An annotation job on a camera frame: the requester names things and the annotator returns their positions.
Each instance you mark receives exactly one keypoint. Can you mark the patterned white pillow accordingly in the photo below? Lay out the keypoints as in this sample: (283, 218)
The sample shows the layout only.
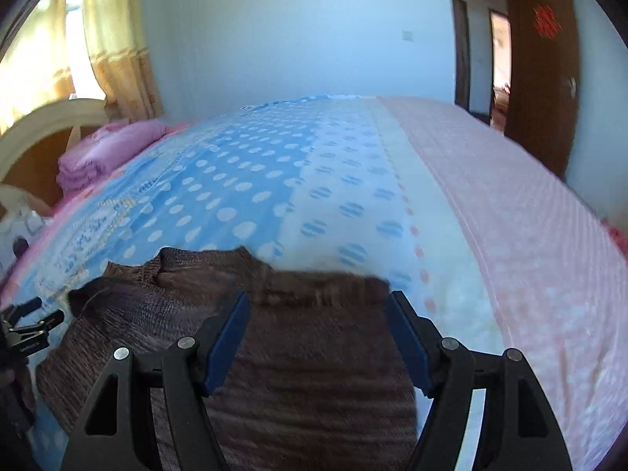
(19, 230)

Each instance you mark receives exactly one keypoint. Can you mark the brown knit sweater sun motifs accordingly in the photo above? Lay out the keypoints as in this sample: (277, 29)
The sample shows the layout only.
(317, 382)

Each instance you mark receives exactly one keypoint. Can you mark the white wooden headboard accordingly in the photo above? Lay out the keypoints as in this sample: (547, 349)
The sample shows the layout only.
(31, 147)

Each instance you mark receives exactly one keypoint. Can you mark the beige patterned curtain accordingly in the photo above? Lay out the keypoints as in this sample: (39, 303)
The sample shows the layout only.
(119, 56)

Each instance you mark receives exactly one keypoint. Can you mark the folded purple quilt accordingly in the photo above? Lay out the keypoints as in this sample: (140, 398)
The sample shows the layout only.
(105, 150)

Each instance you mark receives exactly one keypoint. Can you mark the brown wooden door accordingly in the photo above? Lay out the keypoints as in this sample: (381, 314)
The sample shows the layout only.
(542, 114)

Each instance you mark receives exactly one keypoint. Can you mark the silver door handle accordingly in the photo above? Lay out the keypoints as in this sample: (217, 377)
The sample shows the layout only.
(572, 85)

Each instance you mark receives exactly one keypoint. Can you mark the red double happiness decal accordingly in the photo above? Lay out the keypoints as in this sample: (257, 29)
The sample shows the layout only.
(545, 21)

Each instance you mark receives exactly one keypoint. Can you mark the pink bed sheet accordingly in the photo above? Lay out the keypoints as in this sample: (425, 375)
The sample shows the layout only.
(556, 279)

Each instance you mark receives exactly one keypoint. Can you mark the blue polka dot bed blanket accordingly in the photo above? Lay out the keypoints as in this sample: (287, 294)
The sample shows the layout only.
(317, 184)

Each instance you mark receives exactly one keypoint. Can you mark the white wall switch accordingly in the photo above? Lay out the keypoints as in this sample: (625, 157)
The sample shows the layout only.
(407, 35)

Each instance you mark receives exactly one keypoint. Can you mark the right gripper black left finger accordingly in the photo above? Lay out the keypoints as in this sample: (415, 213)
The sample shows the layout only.
(116, 429)

